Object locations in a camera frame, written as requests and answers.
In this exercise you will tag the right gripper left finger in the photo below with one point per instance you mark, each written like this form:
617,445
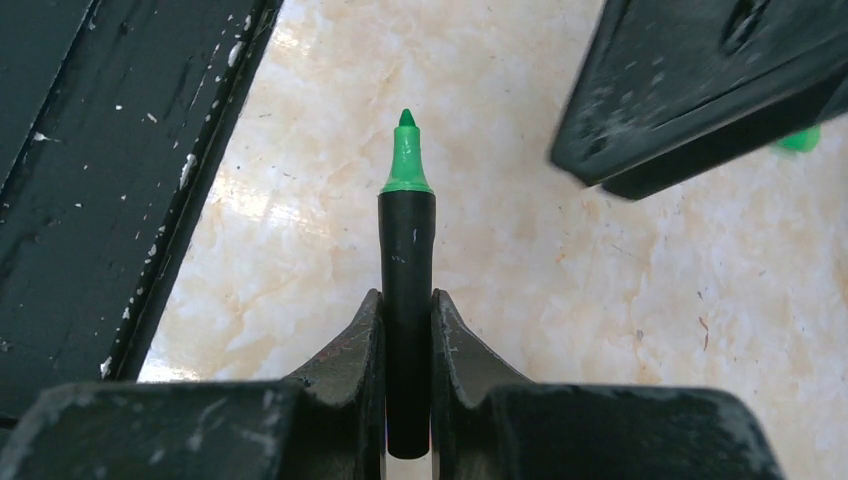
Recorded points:
324,420

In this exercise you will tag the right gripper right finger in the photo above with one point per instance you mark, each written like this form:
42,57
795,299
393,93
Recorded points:
491,422

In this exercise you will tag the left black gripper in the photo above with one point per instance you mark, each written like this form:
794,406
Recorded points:
671,89

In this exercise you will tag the green small cap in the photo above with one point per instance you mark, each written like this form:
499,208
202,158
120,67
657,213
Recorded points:
801,142

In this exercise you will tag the black green highlighter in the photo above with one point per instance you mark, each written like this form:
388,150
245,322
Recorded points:
407,227

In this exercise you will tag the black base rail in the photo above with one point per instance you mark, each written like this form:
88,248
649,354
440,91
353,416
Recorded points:
114,119

